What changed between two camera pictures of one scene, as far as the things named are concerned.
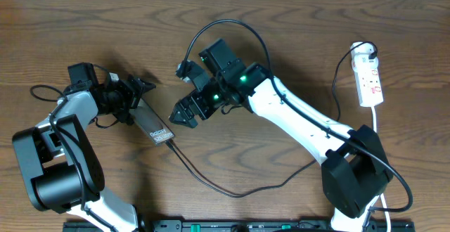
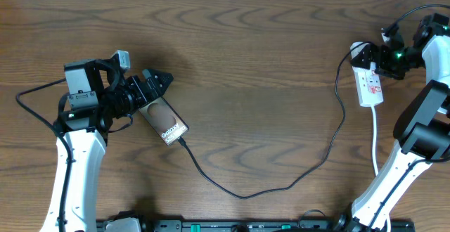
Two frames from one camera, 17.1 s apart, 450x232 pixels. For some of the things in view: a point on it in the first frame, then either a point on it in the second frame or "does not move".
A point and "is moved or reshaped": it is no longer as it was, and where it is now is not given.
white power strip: [367, 79] does not move
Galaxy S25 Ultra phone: [150, 124] → [168, 124]
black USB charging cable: [234, 195] is moved or reshaped
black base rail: [241, 226] does not move
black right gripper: [194, 98] → [382, 52]
